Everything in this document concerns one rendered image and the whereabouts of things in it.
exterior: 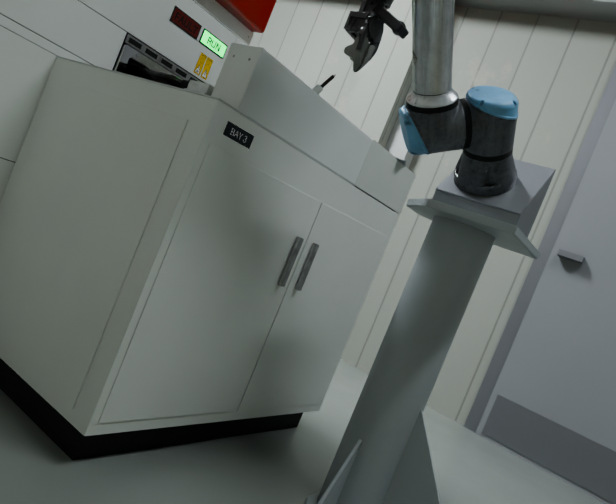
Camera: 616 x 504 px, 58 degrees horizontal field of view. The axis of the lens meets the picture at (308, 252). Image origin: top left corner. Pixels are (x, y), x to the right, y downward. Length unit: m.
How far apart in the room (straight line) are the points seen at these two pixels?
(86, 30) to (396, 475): 1.41
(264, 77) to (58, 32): 0.64
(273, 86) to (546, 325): 2.20
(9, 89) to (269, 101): 0.69
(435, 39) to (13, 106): 1.05
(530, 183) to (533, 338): 1.73
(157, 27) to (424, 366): 1.23
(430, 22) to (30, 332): 1.11
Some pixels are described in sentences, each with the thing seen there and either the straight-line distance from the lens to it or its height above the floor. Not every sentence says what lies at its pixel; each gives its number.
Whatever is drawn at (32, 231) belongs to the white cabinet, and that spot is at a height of 0.39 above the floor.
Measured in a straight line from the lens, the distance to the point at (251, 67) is 1.23.
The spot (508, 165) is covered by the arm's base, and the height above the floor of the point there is 0.97.
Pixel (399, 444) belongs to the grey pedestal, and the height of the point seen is 0.25.
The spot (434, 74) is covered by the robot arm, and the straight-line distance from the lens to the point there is 1.27.
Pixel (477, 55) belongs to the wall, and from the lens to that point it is 3.69.
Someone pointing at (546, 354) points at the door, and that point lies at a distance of 3.10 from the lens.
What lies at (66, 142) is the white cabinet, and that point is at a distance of 1.50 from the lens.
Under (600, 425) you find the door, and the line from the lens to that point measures 3.09.
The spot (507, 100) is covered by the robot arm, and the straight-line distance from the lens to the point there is 1.35.
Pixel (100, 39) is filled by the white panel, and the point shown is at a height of 0.92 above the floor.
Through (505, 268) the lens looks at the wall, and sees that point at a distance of 3.22.
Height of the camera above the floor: 0.63
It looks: 2 degrees down
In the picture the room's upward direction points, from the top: 22 degrees clockwise
